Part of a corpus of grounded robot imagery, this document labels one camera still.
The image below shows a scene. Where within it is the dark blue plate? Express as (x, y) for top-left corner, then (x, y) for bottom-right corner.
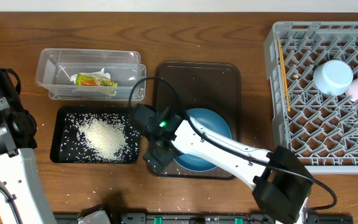
(175, 108), (232, 172)

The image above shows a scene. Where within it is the pile of white rice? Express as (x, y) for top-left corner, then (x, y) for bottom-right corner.
(60, 113), (139, 162)

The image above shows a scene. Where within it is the white tissue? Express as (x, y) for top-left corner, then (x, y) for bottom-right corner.
(70, 68), (111, 86)

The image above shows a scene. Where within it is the yellow green snack wrapper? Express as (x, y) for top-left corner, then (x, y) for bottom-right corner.
(70, 71), (118, 95)

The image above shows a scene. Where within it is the light blue bowl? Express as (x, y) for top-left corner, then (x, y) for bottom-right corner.
(313, 60), (353, 96)

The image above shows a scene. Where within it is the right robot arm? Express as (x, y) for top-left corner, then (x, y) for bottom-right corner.
(129, 104), (312, 223)

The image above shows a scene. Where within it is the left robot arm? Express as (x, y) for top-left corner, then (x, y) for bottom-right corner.
(0, 68), (56, 223)

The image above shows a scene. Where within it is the grey dishwasher rack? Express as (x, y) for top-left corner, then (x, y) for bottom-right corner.
(264, 21), (358, 174)

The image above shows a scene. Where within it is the dark brown serving tray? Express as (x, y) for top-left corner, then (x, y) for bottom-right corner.
(149, 62), (242, 180)

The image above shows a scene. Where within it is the black plastic tray bin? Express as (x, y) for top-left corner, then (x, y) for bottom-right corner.
(49, 106), (142, 164)

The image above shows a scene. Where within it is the clear plastic bin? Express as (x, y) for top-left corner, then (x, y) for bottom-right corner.
(35, 49), (141, 88)

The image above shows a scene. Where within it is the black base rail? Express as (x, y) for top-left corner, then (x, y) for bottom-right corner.
(54, 205), (354, 224)

